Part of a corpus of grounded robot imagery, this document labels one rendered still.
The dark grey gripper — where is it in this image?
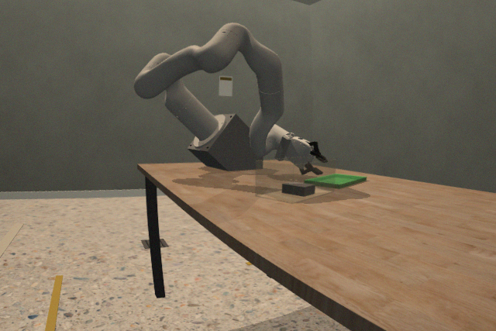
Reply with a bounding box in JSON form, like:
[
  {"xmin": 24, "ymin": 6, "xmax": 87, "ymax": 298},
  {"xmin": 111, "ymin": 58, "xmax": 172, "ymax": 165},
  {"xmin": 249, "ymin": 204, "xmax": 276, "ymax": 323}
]
[{"xmin": 285, "ymin": 136, "xmax": 325, "ymax": 158}]

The green rectangular lid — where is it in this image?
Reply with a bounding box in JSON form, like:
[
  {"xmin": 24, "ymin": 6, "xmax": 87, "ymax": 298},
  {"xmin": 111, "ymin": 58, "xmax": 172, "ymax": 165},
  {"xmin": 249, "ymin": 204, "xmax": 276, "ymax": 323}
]
[{"xmin": 335, "ymin": 174, "xmax": 367, "ymax": 189}]

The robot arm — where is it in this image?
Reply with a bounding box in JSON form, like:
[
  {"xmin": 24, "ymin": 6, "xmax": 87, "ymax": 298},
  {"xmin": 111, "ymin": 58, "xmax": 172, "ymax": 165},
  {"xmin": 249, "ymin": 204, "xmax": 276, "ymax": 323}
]
[{"xmin": 134, "ymin": 23, "xmax": 295, "ymax": 159}]

